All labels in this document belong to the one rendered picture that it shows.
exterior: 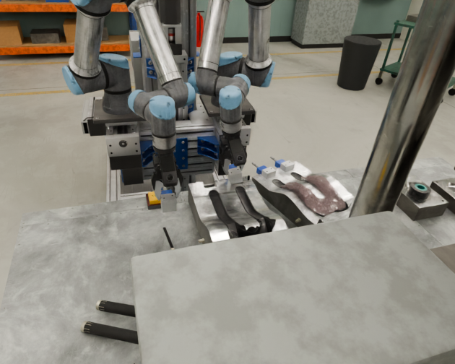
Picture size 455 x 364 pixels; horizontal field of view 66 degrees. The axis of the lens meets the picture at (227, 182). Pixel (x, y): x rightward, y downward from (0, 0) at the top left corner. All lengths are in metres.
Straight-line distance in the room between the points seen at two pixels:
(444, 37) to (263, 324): 0.36
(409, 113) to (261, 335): 0.33
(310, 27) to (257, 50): 5.40
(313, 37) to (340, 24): 0.54
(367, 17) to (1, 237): 7.31
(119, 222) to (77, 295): 0.33
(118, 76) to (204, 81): 0.42
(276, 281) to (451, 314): 0.15
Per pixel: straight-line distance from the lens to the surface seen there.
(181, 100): 1.21
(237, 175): 1.39
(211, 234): 1.13
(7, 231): 2.79
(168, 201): 1.23
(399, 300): 0.36
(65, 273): 1.28
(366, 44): 5.08
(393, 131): 0.52
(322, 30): 7.05
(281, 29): 7.25
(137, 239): 1.32
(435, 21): 0.48
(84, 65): 1.47
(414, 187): 1.64
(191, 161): 1.78
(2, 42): 6.11
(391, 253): 0.40
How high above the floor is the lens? 1.73
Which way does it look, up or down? 36 degrees down
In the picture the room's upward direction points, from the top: 4 degrees clockwise
